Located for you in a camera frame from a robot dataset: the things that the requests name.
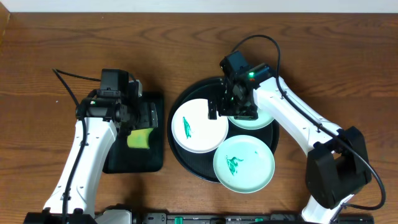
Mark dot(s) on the mint plate with green stain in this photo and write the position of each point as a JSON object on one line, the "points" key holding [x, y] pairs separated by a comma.
{"points": [[244, 164]]}

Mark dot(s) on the yellow green-stained sponge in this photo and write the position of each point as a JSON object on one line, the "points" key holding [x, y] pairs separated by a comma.
{"points": [[139, 139]]}

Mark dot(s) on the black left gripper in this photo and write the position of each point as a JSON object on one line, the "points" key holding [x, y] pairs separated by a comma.
{"points": [[144, 115]]}

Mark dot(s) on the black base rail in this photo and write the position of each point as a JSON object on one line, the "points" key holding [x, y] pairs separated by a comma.
{"points": [[124, 216]]}

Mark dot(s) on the black rectangular tray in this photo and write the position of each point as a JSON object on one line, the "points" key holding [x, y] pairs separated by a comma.
{"points": [[123, 159]]}

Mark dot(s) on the black round tray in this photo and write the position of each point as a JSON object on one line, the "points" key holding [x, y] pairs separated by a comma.
{"points": [[201, 165]]}

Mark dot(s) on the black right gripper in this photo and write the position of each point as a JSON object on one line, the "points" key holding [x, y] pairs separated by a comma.
{"points": [[250, 114]]}

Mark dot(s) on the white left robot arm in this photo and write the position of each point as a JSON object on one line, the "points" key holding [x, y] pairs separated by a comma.
{"points": [[96, 130]]}

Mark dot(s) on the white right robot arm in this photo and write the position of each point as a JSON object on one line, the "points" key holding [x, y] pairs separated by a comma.
{"points": [[337, 159]]}

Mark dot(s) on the white plate with green stain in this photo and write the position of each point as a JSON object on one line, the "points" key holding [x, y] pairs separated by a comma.
{"points": [[194, 131]]}

